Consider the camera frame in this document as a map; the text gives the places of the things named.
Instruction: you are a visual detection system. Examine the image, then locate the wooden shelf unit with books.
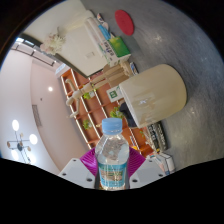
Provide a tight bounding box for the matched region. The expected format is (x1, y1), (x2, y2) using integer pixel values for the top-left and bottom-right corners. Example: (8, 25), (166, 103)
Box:
(59, 68), (158, 158)

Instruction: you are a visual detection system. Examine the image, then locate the flat round red coaster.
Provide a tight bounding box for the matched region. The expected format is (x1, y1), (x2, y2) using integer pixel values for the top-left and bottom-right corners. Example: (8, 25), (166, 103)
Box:
(114, 9), (135, 36)

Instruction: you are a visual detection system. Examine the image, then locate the stack of white packages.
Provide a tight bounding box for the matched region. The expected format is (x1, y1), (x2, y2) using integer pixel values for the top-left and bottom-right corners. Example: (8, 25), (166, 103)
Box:
(84, 16), (108, 44)

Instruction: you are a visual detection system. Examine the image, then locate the clear water bottle blue cap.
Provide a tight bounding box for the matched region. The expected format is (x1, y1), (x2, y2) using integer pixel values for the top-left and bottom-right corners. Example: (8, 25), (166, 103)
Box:
(94, 117), (131, 191)

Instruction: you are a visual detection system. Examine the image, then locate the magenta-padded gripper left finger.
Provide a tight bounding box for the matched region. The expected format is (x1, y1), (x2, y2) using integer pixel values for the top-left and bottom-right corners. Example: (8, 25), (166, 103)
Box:
(57, 147), (99, 190)

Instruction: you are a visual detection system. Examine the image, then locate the green tissue box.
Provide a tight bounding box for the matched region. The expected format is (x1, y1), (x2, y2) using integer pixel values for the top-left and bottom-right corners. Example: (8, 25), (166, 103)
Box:
(99, 35), (132, 68)

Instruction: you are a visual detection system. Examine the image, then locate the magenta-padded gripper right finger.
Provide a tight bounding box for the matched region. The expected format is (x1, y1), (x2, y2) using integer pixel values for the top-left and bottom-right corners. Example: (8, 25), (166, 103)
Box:
(126, 146), (167, 190)

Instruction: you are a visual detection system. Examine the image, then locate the cream ceramic mug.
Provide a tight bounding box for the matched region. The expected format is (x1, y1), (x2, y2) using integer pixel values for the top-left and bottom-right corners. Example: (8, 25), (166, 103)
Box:
(118, 63), (188, 129)

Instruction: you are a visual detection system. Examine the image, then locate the white partition with dark top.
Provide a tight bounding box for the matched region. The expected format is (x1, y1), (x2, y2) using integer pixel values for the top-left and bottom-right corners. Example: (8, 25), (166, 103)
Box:
(19, 0), (111, 78)

